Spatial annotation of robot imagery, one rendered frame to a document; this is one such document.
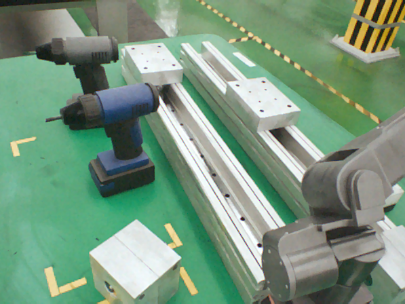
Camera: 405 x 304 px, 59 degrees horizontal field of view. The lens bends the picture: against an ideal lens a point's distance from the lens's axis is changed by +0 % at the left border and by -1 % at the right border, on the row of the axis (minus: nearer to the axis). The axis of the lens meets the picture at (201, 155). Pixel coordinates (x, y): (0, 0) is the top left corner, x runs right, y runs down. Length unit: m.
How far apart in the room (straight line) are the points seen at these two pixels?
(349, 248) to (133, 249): 0.30
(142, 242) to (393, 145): 0.36
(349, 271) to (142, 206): 0.44
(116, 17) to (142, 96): 1.47
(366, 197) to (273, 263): 0.11
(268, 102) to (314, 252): 0.52
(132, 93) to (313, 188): 0.37
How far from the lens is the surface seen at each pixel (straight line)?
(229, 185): 0.73
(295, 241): 0.38
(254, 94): 0.87
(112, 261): 0.55
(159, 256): 0.55
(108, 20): 2.10
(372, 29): 3.79
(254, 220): 0.67
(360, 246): 0.42
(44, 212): 0.76
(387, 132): 0.46
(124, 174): 0.73
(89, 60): 0.85
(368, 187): 0.40
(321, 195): 0.42
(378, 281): 0.66
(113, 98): 0.64
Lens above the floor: 1.33
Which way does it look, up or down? 40 degrees down
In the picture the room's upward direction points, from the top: 7 degrees clockwise
